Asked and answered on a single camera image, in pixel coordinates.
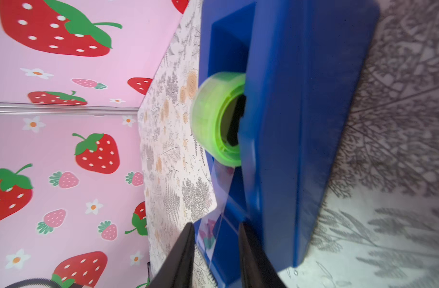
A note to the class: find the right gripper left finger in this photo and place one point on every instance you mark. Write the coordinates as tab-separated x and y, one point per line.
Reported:
176	271

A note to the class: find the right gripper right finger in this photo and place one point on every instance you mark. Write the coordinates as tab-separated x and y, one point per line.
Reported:
256	269

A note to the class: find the green tape roll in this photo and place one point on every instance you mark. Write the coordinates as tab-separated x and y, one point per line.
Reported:
211	115

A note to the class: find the blue tape dispenser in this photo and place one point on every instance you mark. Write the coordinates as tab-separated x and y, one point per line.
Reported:
302	61

